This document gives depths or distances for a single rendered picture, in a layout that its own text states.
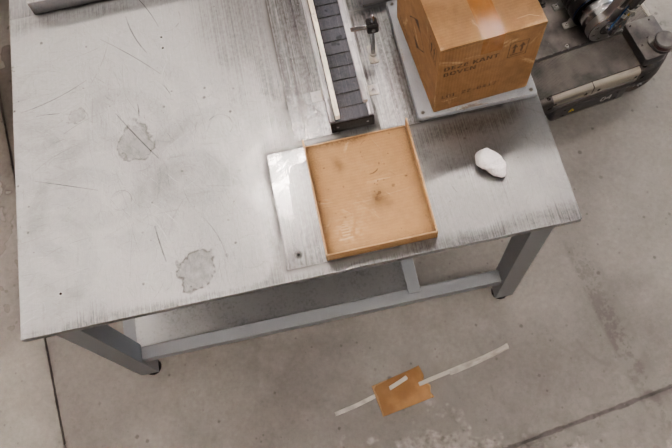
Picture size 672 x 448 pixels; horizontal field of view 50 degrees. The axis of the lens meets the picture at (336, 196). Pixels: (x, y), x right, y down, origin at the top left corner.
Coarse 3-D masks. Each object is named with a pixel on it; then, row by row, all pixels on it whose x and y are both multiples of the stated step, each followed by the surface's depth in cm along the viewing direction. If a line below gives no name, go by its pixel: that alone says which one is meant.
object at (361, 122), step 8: (304, 0) 190; (344, 0) 189; (304, 8) 189; (312, 24) 192; (312, 32) 186; (352, 32) 185; (312, 40) 185; (312, 48) 188; (320, 64) 182; (360, 64) 181; (320, 72) 181; (320, 80) 180; (328, 96) 178; (368, 96) 178; (328, 104) 177; (368, 104) 177; (328, 112) 177; (368, 112) 176; (352, 120) 176; (360, 120) 177; (368, 120) 177; (336, 128) 178; (344, 128) 179; (352, 128) 179
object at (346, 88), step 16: (320, 0) 189; (336, 0) 189; (320, 16) 187; (336, 16) 187; (320, 32) 185; (336, 32) 185; (336, 48) 183; (336, 64) 181; (352, 64) 181; (336, 80) 180; (352, 80) 179; (336, 96) 178; (352, 96) 178; (352, 112) 176
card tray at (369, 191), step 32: (320, 160) 177; (352, 160) 176; (384, 160) 176; (416, 160) 172; (320, 192) 174; (352, 192) 173; (384, 192) 172; (416, 192) 172; (320, 224) 167; (352, 224) 170; (384, 224) 169; (416, 224) 169
